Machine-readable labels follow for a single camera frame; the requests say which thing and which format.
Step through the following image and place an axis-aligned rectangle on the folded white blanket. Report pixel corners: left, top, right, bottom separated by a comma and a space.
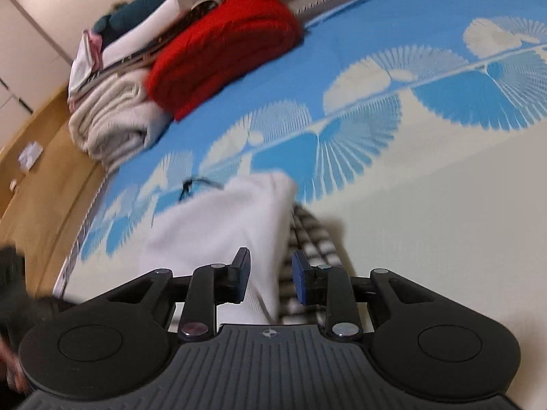
68, 70, 169, 170

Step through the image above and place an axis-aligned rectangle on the white wardrobe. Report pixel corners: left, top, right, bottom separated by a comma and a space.
0, 0, 163, 116

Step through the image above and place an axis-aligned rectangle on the dark teal garment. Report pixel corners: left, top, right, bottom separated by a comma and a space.
94, 0, 274, 40

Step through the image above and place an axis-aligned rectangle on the clear plastic wrapper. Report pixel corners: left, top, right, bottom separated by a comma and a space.
18, 140, 44, 172

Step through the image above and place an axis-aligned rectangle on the stack of folded clothes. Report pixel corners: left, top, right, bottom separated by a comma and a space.
68, 0, 240, 107

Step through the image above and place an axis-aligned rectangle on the striped hoodie with white vest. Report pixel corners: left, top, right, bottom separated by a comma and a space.
139, 171, 345, 329

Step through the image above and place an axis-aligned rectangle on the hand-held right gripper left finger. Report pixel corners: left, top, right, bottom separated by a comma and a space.
102, 247, 253, 341

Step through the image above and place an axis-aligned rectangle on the blue and cream bed mat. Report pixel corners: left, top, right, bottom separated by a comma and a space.
64, 0, 547, 308

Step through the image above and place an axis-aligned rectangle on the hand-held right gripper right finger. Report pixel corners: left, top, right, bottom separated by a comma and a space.
291, 250, 443, 339

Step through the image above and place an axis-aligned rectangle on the folded red blanket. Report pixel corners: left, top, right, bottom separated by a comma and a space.
147, 0, 305, 121

